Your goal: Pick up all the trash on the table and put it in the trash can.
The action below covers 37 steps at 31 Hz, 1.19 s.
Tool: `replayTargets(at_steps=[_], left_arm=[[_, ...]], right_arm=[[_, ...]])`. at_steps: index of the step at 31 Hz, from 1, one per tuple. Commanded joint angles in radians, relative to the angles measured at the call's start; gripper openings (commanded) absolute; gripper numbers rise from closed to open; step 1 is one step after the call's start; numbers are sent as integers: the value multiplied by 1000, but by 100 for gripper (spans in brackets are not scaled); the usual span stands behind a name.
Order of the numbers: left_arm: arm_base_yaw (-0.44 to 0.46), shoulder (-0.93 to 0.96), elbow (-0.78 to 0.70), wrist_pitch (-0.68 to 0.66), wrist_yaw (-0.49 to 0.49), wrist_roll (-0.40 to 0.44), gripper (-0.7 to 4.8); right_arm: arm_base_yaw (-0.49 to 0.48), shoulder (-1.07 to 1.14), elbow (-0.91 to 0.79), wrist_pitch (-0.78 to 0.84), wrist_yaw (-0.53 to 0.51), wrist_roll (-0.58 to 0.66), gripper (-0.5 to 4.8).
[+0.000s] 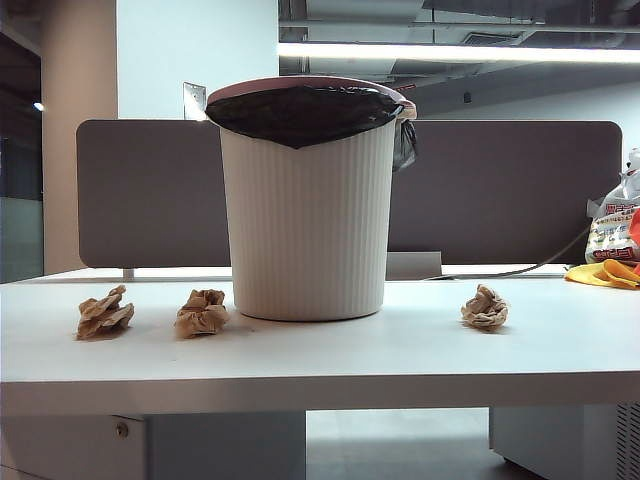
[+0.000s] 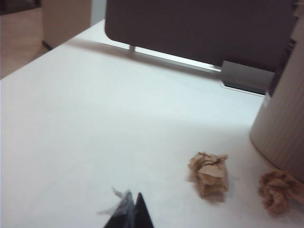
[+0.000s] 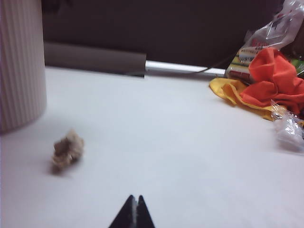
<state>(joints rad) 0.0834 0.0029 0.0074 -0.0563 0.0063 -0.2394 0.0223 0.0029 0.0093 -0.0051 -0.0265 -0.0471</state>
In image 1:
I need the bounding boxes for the pale brown paper ball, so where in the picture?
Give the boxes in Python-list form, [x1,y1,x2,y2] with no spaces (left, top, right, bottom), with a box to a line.
[459,283,511,333]

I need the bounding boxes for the white ribbed trash can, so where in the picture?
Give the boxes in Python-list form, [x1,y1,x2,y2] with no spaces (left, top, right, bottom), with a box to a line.
[219,114,401,322]

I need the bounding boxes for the black plastic trash bag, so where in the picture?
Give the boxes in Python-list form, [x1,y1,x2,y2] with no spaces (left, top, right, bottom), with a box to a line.
[204,83,419,174]

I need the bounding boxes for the grey desk divider panel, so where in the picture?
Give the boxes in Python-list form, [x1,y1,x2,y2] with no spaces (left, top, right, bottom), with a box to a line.
[75,118,624,270]

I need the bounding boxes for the long ceiling light strip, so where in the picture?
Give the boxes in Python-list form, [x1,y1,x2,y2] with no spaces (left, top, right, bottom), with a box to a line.
[278,41,640,65]

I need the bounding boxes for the white under-desk cabinet with lock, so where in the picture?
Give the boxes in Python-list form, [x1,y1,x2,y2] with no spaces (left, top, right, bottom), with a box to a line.
[0,412,307,480]

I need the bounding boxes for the yellow cloth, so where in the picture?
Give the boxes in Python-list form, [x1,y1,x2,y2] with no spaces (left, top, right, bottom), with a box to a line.
[563,258,640,291]

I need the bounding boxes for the printed plastic snack bag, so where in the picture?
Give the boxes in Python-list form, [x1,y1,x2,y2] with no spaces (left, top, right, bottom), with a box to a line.
[584,147,640,265]

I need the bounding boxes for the white under-desk cabinet with vents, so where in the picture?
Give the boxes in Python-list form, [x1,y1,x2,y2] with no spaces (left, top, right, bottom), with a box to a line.
[488,403,640,480]

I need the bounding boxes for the pink trash can rim ring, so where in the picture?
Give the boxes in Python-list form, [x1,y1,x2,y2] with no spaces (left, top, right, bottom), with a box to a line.
[206,75,417,121]

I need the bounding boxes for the grey cable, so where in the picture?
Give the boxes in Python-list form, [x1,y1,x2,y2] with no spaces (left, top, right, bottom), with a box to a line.
[424,227,594,281]

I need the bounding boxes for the metal wall plate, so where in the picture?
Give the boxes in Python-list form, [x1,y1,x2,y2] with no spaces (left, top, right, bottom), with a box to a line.
[182,81,208,121]

